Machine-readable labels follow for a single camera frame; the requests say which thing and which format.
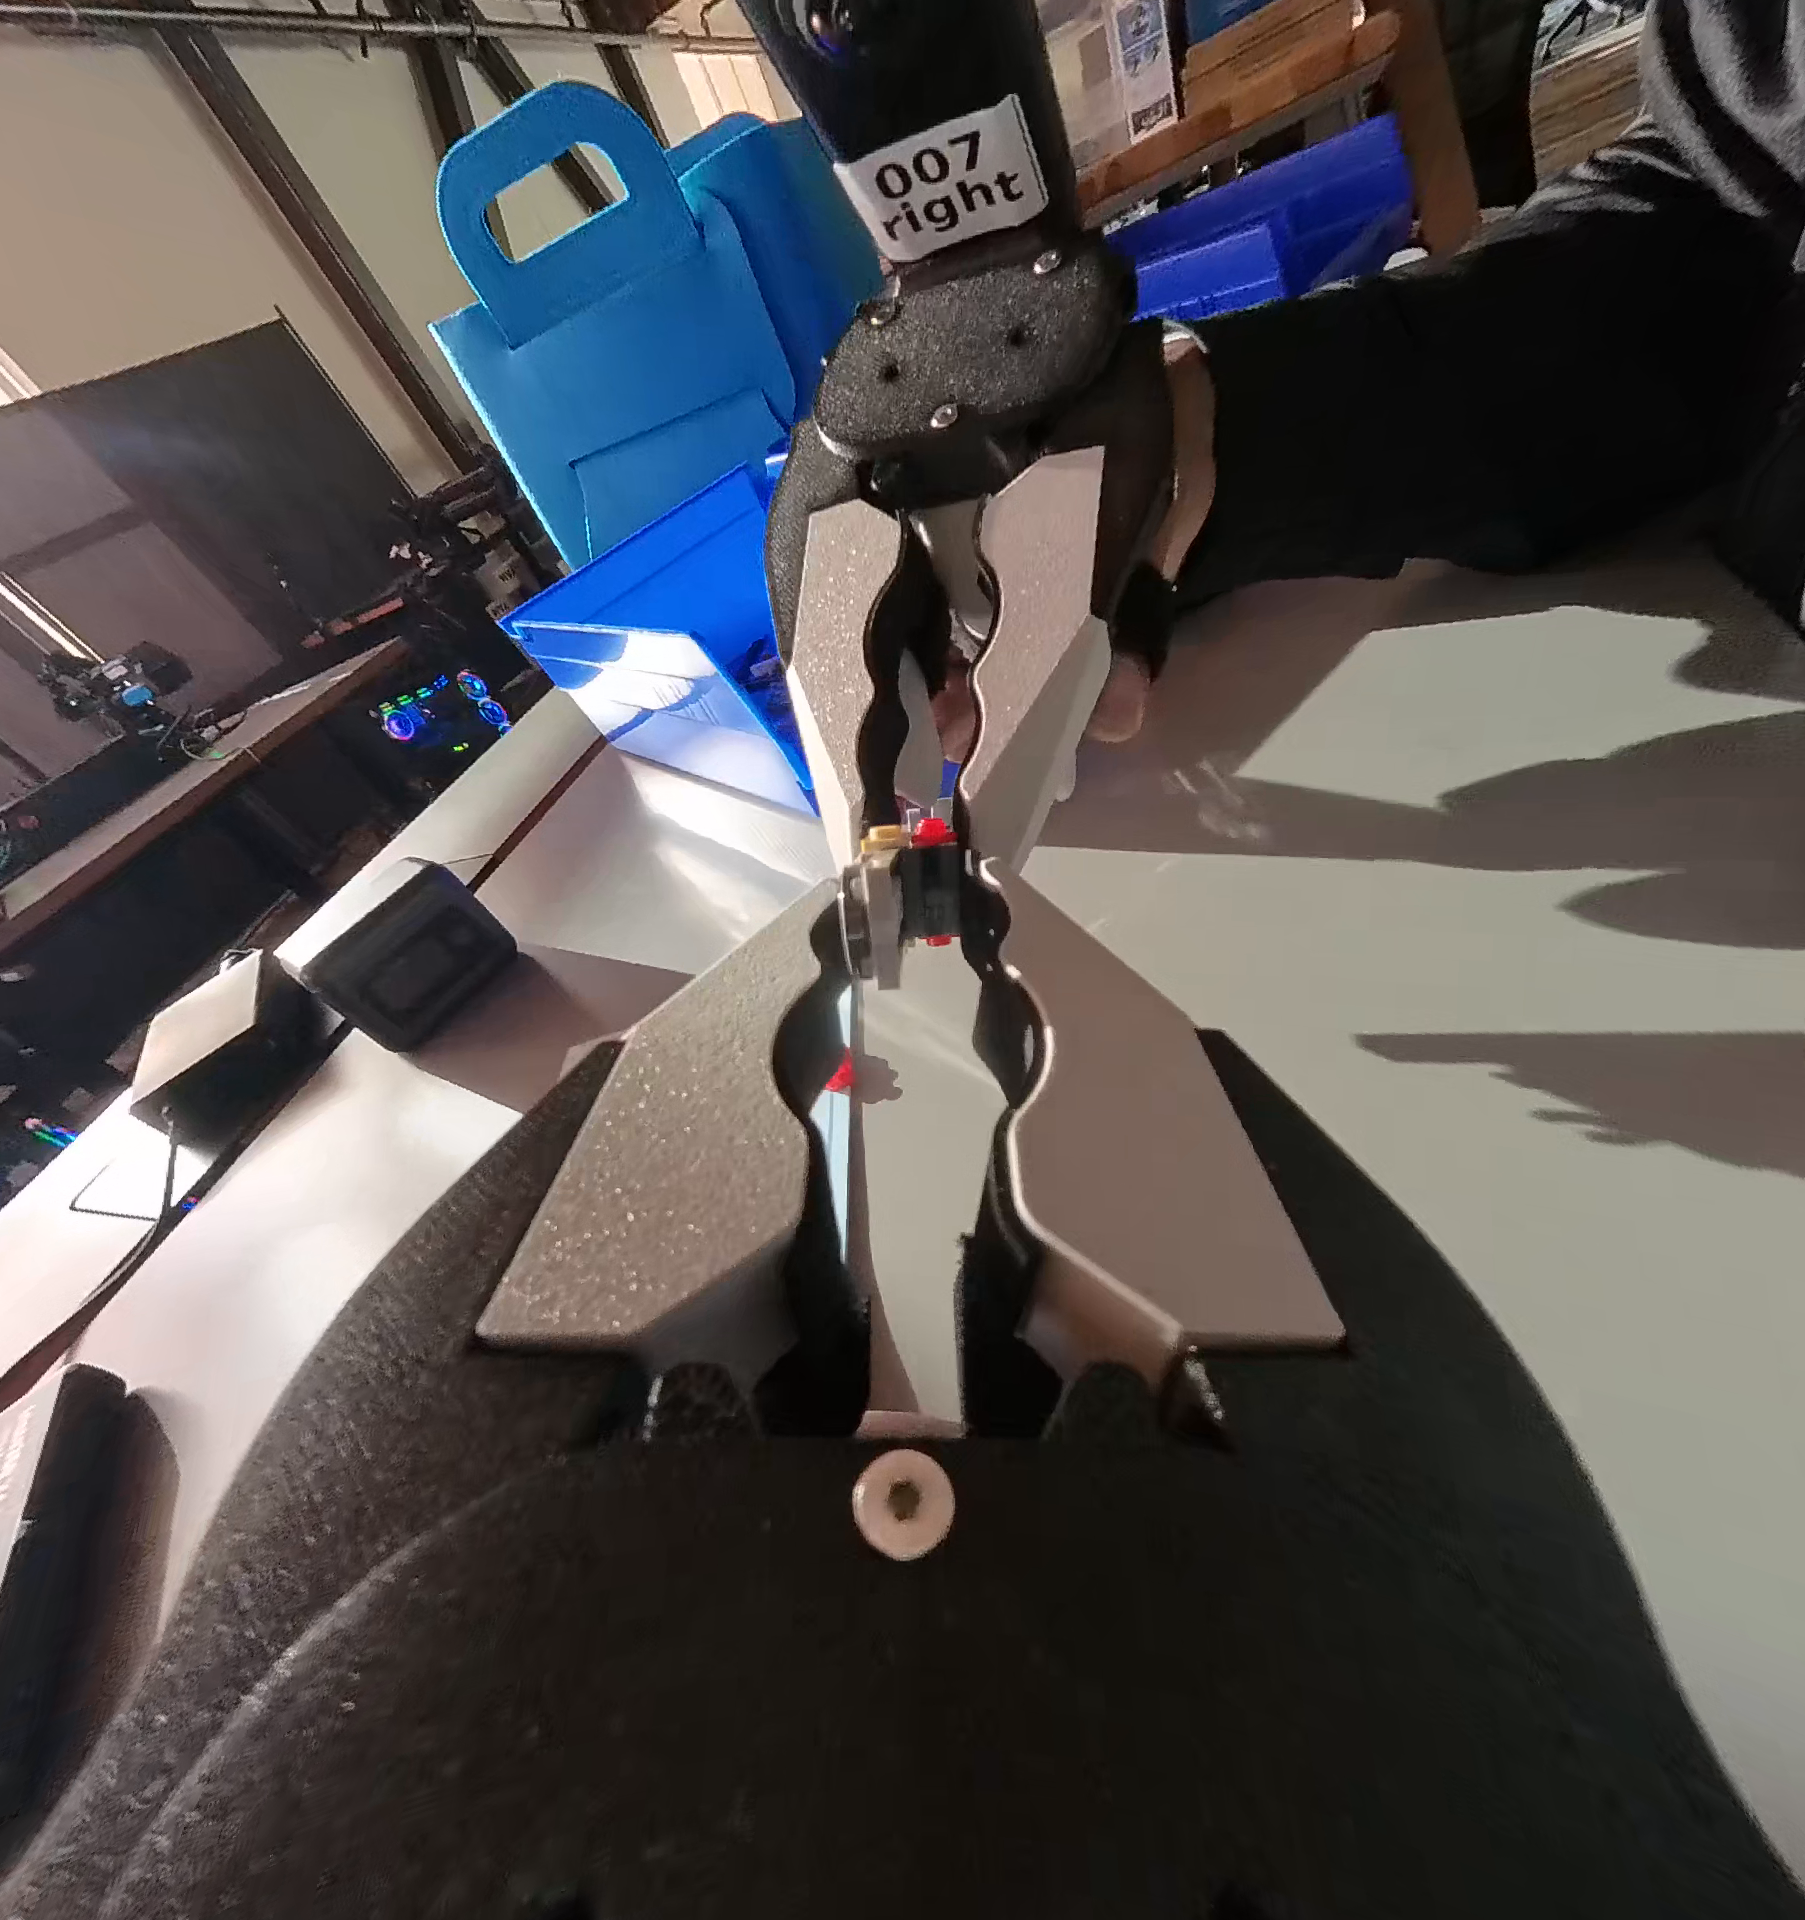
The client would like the blue plastic bin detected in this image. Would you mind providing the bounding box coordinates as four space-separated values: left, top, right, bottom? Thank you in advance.
497 456 822 820

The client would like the black box device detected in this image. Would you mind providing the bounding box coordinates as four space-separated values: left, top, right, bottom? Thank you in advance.
276 861 524 1055

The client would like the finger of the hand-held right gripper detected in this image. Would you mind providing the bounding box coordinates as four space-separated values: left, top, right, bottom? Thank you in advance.
775 492 946 871
934 448 1114 880

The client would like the black cable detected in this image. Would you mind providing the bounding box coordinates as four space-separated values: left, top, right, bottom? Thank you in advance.
0 1110 203 1420

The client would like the black cloth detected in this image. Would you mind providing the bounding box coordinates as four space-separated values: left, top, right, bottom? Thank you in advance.
1636 0 1805 679

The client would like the teal carry case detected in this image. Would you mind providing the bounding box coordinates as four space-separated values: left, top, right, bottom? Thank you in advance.
429 79 849 571

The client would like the person's right hand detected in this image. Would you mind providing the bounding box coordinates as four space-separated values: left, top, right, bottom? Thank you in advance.
1085 322 1221 746

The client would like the blue storage bin on shelf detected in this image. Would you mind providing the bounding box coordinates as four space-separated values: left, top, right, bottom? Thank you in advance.
1104 113 1414 325

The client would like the dark backdrop panel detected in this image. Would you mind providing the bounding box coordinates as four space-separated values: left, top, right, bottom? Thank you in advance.
0 311 459 705

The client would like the computer with coloured lights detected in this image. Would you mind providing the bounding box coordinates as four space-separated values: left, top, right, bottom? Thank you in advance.
366 664 520 758

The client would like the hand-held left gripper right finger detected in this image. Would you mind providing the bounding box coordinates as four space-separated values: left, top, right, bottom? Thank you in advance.
960 856 1352 1433

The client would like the long toy brick assembly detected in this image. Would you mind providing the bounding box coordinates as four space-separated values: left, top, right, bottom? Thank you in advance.
833 820 997 991

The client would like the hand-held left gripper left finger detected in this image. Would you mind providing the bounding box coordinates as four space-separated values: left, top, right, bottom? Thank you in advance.
475 872 871 1433

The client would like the small labelled box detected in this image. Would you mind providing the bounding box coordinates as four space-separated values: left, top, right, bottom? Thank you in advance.
1042 0 1188 172

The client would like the camera rig on stand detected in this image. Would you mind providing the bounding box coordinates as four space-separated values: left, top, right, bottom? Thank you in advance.
34 640 194 740

